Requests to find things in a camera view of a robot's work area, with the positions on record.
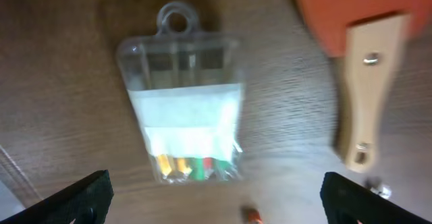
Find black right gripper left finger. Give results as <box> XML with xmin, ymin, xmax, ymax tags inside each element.
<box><xmin>1</xmin><ymin>170</ymin><xmax>114</xmax><ymax>224</ymax></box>

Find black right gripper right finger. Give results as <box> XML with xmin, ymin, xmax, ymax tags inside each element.
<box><xmin>320</xmin><ymin>172</ymin><xmax>431</xmax><ymax>224</ymax></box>

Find clear box of coloured bits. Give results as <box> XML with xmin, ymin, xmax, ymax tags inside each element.
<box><xmin>116</xmin><ymin>1</ymin><xmax>244</xmax><ymax>184</ymax></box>

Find orange scraper with wooden handle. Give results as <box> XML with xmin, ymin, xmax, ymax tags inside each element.
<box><xmin>296</xmin><ymin>0</ymin><xmax>431</xmax><ymax>173</ymax></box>

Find clear plastic container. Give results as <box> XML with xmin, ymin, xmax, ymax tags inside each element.
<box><xmin>1</xmin><ymin>146</ymin><xmax>43</xmax><ymax>208</ymax></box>

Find red handled cutting pliers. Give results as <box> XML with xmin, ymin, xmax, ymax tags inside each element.
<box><xmin>364</xmin><ymin>177</ymin><xmax>392</xmax><ymax>200</ymax></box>

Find orange socket bit rail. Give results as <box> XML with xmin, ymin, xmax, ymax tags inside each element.
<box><xmin>241</xmin><ymin>206</ymin><xmax>263</xmax><ymax>224</ymax></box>

